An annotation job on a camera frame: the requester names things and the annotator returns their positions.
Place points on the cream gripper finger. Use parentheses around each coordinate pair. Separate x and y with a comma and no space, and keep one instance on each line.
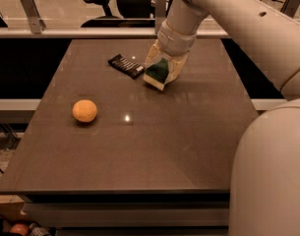
(154,55)
(173,66)

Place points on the green and yellow sponge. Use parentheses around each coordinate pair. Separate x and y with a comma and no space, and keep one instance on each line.
(157,73)

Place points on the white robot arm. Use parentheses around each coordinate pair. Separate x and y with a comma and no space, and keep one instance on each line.
(265,46)

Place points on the black office chair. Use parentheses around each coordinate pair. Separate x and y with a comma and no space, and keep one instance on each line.
(133,14)

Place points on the orange fruit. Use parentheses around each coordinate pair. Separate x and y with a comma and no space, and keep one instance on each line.
(84,111)

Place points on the red object under table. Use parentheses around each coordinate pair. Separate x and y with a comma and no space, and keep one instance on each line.
(20,228)

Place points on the middle metal railing bracket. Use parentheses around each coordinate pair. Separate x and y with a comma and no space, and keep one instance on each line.
(160,7)

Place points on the metal railing bracket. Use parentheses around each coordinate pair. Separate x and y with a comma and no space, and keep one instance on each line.
(36,23)
(160,7)
(290,7)

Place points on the left metal railing bracket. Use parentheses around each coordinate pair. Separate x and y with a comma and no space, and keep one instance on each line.
(36,23)

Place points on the right metal railing bracket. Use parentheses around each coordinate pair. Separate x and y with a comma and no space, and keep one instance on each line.
(290,7)

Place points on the horizontal metal rail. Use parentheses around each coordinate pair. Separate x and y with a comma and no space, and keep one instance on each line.
(106,33)

